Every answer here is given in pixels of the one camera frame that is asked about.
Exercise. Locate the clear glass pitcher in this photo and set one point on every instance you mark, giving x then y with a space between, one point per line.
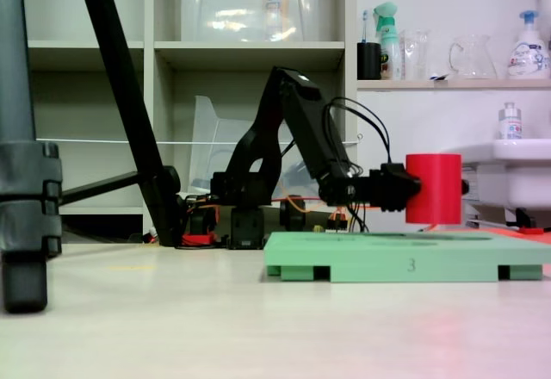
473 60

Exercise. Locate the beige shelf unit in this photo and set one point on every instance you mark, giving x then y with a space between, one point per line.
148 30

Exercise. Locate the orange packet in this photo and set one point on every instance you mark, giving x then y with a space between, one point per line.
275 8

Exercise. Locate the white foam soap bottle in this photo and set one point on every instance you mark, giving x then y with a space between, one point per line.
527 56

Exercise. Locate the green spray bottle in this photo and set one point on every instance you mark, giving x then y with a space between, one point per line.
387 43

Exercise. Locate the clear plastic file tray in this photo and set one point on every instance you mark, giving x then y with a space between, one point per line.
206 138

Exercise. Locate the thick dark grey tripod leg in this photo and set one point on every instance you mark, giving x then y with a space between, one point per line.
17 95

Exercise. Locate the clear measuring cup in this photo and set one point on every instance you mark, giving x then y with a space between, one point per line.
416 56

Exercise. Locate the white sink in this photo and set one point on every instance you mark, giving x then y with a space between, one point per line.
516 172

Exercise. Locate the clear hand sanitizer bottle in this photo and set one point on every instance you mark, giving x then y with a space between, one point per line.
510 125

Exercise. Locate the blue white toothbrush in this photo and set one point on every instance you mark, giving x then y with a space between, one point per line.
364 26

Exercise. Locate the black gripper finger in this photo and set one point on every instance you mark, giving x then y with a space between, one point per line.
412 185
465 186

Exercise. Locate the red cylinder block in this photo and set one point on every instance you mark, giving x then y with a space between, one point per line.
435 189

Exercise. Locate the long black tripod leg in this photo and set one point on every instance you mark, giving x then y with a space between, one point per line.
120 73

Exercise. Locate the green shape sorter board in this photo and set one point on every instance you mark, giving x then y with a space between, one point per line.
387 262

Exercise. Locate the black cup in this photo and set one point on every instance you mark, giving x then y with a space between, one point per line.
369 62

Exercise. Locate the clear plastic storage box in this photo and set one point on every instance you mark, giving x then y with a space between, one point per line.
215 8

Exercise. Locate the small orange red block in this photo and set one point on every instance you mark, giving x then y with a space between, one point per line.
530 230

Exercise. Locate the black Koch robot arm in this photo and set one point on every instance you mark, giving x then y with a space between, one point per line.
310 129

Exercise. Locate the thin black tripod brace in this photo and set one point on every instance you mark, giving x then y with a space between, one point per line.
99 186

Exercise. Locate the black round knob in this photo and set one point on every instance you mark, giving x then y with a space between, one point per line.
292 217

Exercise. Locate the small blue white packet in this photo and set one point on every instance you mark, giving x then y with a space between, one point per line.
438 77

